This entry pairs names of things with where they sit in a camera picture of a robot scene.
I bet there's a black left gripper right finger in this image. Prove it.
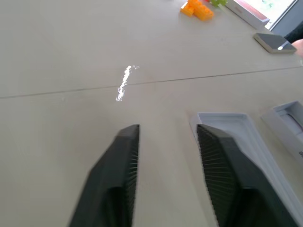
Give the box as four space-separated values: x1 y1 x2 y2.
196 124 299 227

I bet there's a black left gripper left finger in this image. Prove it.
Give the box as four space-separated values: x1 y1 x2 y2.
68 124 141 227

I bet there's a dark grey flat box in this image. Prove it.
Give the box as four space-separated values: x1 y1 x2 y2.
253 32 297 54

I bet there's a white box with red phone print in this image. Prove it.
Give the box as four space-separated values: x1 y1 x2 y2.
224 0 270 30

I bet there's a bystander bare hand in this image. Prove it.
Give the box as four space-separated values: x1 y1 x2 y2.
292 38 303 58

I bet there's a large yellow-orange toy brick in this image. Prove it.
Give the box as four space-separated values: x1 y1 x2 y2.
188 0 215 22

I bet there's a small orange toy brick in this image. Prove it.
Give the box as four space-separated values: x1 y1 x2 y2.
179 2 195 17

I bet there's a green toy brick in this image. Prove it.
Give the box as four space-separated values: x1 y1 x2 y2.
209 0 229 8

